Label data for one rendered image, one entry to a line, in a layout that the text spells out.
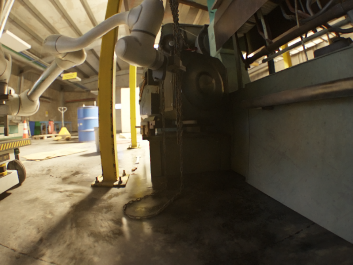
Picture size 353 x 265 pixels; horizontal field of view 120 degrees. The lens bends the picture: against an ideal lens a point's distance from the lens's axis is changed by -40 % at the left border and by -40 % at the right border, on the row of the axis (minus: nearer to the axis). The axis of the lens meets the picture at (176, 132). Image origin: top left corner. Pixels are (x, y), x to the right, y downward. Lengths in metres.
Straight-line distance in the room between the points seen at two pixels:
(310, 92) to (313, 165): 0.27
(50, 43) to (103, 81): 0.43
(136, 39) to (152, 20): 0.09
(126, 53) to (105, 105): 0.56
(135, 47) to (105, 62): 0.58
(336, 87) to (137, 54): 0.63
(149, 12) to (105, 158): 0.86
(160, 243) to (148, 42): 0.69
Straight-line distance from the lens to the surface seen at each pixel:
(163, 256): 0.53
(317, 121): 0.66
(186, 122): 1.48
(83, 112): 4.28
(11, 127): 1.37
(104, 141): 1.10
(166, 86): 1.05
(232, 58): 1.70
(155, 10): 0.68
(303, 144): 0.71
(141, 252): 0.55
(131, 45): 0.61
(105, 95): 1.11
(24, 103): 1.40
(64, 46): 0.92
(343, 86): 0.51
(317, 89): 0.56
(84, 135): 4.26
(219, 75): 1.20
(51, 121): 9.61
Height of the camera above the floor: 0.37
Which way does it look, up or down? 3 degrees down
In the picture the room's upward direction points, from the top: 2 degrees counter-clockwise
